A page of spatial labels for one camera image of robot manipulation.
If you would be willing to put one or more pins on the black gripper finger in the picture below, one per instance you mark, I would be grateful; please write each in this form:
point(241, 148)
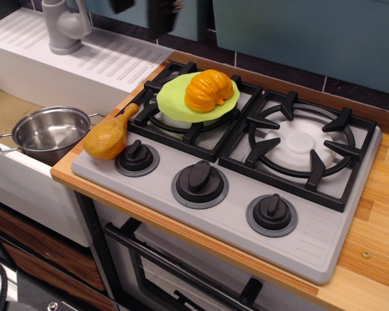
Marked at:
point(161, 16)
point(119, 6)

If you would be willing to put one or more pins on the orange toy pumpkin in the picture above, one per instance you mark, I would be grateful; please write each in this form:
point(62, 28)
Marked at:
point(208, 89)

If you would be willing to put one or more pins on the toy chicken drumstick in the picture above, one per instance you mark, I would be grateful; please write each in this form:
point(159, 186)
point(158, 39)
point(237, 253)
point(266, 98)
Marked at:
point(108, 139)

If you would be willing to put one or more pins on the light green plastic plate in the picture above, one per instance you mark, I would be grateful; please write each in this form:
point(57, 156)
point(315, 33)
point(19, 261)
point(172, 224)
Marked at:
point(171, 102)

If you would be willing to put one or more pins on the white toy sink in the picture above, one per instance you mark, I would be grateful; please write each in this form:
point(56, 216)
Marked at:
point(95, 79)

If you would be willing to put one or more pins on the small steel pot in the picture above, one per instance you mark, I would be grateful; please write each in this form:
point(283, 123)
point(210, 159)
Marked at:
point(48, 134)

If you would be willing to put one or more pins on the grey toy faucet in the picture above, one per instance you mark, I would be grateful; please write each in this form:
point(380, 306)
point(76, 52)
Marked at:
point(65, 29)

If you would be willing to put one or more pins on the left black burner grate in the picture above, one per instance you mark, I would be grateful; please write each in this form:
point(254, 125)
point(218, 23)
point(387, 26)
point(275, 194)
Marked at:
point(205, 140)

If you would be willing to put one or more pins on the black burner grate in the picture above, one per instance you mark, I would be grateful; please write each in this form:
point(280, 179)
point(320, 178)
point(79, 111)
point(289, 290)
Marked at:
point(317, 153)
point(205, 140)

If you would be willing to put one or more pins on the left black stove knob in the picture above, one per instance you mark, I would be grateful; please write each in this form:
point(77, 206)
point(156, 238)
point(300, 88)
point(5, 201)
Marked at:
point(137, 160)

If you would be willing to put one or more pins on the black stove knob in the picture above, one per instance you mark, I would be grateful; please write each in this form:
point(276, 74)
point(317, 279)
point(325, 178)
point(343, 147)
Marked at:
point(200, 186)
point(272, 216)
point(137, 160)

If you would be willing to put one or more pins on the middle black stove knob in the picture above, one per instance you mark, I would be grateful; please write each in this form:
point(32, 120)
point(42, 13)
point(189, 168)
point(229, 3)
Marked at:
point(200, 186)

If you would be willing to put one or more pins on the right black burner grate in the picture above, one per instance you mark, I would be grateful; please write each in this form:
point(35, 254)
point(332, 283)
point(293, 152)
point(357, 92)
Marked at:
point(317, 153)

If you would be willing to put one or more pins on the grey toy stove top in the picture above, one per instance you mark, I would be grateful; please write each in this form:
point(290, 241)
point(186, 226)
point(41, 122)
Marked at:
point(311, 250)

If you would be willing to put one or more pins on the right black stove knob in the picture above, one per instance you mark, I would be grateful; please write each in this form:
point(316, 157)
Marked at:
point(272, 216)

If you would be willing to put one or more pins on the wooden drawer fronts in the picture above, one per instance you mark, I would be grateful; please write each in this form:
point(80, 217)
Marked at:
point(52, 259)

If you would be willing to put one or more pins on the black oven door handle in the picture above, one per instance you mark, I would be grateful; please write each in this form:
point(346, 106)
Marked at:
point(125, 236)

